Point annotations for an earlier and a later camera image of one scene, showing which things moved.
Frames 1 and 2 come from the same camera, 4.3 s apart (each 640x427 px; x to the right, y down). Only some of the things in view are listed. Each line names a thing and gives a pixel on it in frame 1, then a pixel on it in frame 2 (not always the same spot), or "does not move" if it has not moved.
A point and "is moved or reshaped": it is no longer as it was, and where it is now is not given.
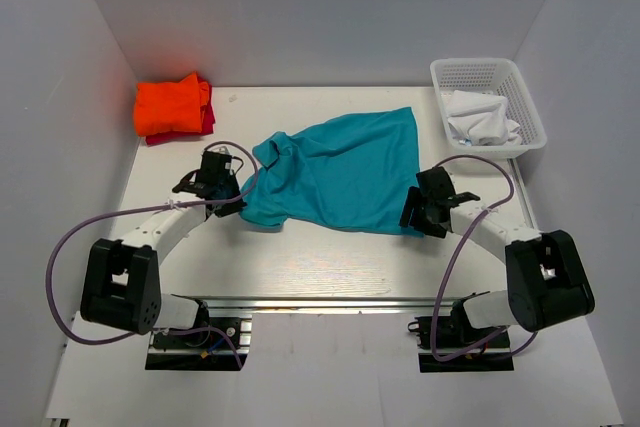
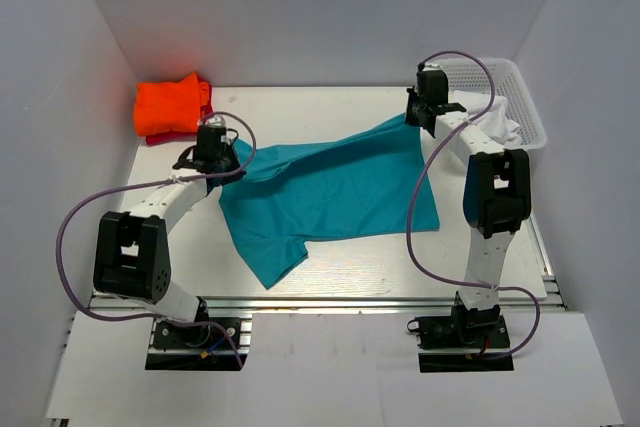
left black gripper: [234, 207] to [230, 152]
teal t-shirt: [348, 175] is moved or reshaped
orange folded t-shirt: [161, 107] does not move
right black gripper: [415, 200] to [412, 119]
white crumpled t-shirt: [480, 119] does not move
